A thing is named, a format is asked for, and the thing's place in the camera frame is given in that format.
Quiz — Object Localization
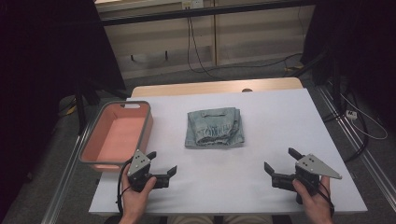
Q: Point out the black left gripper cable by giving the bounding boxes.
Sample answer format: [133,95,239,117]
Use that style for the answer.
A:
[116,158,135,216]

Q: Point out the black floor cable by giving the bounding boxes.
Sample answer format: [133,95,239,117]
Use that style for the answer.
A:
[321,83,370,163]

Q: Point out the white cable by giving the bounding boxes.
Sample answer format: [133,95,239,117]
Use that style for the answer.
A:
[340,92,389,141]

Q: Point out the light blue denim shorts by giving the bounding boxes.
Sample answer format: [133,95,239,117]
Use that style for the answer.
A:
[184,106,246,149]

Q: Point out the white wall socket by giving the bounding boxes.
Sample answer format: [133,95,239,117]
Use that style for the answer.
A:
[181,0,205,10]

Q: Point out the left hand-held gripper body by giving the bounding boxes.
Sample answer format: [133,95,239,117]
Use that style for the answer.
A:
[126,149,171,193]

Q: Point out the person's right hand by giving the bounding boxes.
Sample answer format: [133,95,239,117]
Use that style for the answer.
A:
[291,175,334,218]

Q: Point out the light wooden cabinet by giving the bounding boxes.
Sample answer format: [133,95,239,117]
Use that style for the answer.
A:
[93,0,316,80]

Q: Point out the person's left hand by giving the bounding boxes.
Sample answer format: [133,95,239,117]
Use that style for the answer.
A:
[119,172,158,218]

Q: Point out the aluminium floor rail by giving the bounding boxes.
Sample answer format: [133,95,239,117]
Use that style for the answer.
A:
[317,85,396,204]
[39,122,94,224]

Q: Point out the white table cover sheet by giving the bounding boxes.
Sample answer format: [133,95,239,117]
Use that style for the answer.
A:
[88,88,369,217]

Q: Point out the pink basket with grey rim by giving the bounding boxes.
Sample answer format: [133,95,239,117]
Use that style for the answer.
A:
[78,100,154,173]

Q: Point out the black metal stand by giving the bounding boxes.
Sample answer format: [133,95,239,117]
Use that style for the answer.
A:
[285,46,342,108]
[74,78,130,135]

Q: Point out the black horizontal bar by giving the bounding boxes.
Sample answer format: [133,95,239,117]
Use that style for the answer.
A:
[100,0,318,27]

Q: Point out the black curtain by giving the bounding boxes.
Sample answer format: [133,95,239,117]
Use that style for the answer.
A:
[300,0,396,132]
[0,0,127,213]

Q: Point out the wooden table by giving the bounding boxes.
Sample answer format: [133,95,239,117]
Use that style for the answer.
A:
[130,77,304,98]

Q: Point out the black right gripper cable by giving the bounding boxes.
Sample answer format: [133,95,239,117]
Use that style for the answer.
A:
[317,181,336,217]

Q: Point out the black hanging cable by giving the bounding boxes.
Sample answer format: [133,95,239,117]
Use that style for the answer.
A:
[186,16,304,79]

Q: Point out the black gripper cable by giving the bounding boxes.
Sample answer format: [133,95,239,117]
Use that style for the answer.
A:
[317,181,336,217]
[116,158,135,216]

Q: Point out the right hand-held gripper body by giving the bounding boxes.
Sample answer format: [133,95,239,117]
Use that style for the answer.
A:
[271,153,343,205]

